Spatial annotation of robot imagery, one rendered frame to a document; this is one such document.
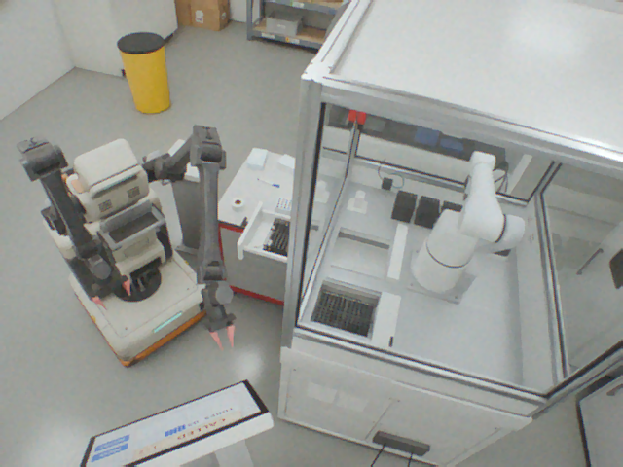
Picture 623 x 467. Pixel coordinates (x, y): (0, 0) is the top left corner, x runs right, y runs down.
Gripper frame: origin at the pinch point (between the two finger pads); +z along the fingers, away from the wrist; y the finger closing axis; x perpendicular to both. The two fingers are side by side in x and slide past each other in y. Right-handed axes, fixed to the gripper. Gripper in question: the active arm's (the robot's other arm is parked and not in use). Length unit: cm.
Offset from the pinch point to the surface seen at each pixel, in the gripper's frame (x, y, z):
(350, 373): 4.9, 40.2, 26.9
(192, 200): 129, 17, -61
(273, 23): 336, 190, -273
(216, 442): -23.8, -12.1, 17.4
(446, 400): -11, 67, 45
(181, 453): -23.7, -21.2, 16.7
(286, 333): 4.3, 21.1, 4.0
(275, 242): 49, 39, -25
